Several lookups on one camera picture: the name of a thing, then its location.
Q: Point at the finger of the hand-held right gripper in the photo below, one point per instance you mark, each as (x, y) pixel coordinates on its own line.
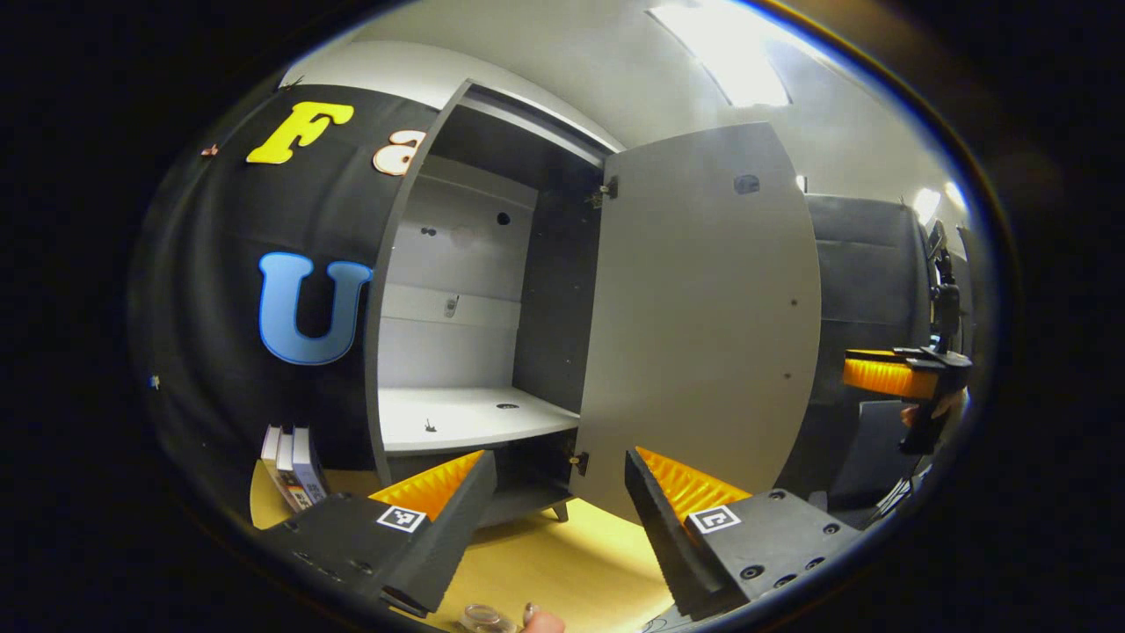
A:
(883, 376)

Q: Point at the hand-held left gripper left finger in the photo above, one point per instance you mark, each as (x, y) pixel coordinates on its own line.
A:
(457, 519)

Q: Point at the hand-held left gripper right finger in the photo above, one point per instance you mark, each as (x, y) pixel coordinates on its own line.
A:
(664, 527)

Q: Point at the small clear bottle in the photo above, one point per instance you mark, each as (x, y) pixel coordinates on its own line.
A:
(485, 619)

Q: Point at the beige cabinet door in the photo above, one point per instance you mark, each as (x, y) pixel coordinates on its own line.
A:
(703, 334)

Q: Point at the white cabinet shelf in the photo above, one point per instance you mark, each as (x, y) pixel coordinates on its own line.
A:
(466, 418)

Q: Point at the metal cabinet hinge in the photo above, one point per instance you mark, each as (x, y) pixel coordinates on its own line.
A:
(605, 190)
(577, 460)

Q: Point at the black equipment stand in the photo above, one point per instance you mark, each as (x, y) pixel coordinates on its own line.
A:
(946, 303)

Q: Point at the blue-grey book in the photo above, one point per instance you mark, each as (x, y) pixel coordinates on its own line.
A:
(306, 462)

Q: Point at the small ceiling light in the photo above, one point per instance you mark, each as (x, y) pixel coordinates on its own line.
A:
(926, 205)

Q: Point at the white book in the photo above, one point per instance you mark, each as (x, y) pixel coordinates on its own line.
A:
(271, 453)
(286, 457)

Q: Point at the long ceiling light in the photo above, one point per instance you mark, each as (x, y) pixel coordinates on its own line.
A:
(725, 53)

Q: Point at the black binder clip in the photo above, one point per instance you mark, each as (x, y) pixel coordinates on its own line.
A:
(290, 83)

